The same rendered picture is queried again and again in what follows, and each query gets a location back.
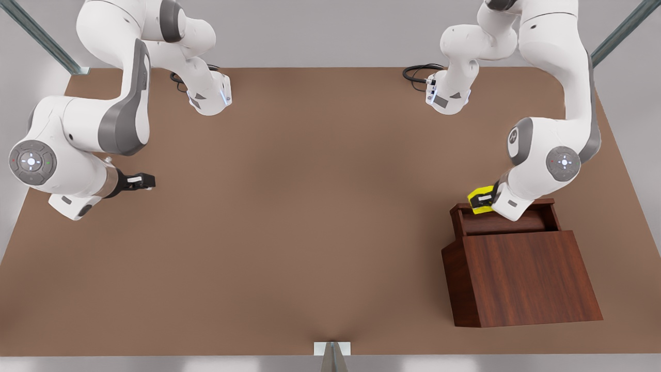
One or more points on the dark wooden cabinet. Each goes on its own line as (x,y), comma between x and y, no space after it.
(526,279)

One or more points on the dark wooden drawer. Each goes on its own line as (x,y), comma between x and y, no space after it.
(496,222)

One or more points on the silver frame post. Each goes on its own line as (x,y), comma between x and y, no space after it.
(332,356)
(622,31)
(41,36)

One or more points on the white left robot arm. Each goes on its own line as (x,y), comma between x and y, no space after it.
(555,62)

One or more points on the yellow square block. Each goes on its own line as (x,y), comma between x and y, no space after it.
(479,202)

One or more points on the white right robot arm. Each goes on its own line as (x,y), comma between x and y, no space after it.
(77,124)

